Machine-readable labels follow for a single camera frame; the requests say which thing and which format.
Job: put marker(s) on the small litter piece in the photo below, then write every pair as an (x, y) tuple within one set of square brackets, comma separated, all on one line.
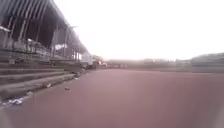
[(67, 88)]

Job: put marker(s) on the grandstand building with roof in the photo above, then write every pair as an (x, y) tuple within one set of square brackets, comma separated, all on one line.
[(36, 33)]

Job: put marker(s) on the grey concrete steps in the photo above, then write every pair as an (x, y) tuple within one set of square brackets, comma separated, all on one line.
[(30, 78)]

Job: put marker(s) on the distant trees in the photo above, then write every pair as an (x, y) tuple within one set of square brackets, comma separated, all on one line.
[(208, 58)]

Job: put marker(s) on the litter on ground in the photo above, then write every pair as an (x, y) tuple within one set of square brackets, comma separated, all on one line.
[(15, 101)]

